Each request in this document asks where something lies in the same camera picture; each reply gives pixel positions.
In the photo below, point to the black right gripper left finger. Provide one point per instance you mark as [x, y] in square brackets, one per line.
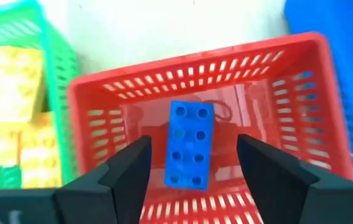
[86, 199]

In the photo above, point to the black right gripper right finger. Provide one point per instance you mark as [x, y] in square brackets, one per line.
[288, 193]

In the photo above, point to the blue building block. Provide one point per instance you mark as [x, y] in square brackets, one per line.
[189, 146]

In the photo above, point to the green plastic basket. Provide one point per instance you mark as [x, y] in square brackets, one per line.
[55, 77]

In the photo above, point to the blue plastic basket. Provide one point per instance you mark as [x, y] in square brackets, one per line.
[344, 62]

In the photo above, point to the red plastic basket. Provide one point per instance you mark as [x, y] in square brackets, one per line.
[195, 65]

